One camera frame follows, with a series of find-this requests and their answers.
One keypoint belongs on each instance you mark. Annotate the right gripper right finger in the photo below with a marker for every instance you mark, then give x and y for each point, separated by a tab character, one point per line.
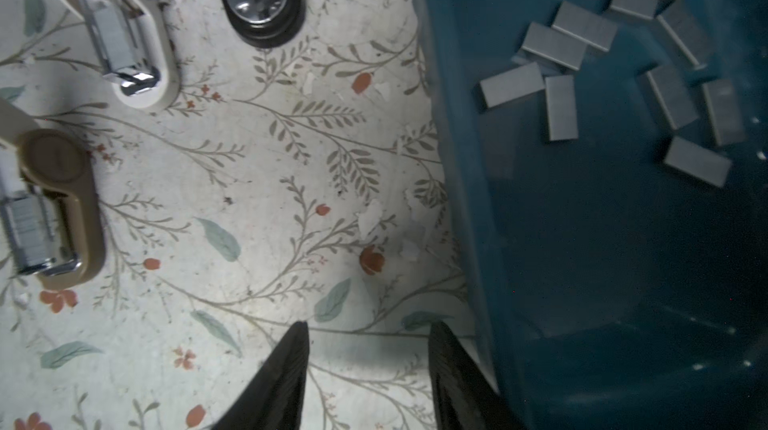
462	397

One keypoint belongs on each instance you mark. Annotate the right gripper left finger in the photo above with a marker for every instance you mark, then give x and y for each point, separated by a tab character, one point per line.
274	398

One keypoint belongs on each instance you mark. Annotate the teal plastic tray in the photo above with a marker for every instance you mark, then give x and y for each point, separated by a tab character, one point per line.
619	280

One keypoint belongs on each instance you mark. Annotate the floral patterned table mat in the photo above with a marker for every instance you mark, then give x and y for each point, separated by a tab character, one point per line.
296	184

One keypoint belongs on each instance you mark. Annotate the staple strips in tray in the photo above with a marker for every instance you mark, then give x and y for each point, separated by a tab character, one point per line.
658	43

